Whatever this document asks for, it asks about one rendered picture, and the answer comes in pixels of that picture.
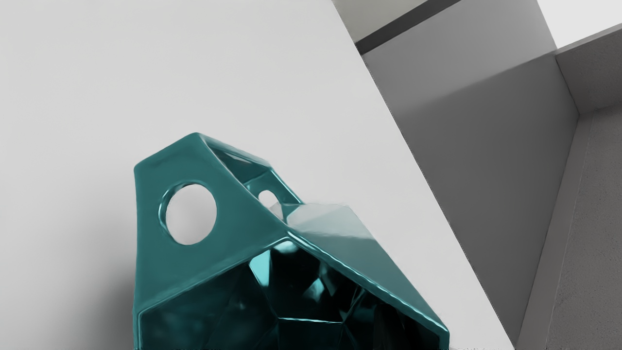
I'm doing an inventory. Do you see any teal faceted mug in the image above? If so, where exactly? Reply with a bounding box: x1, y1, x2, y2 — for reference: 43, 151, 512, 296
133, 132, 450, 350

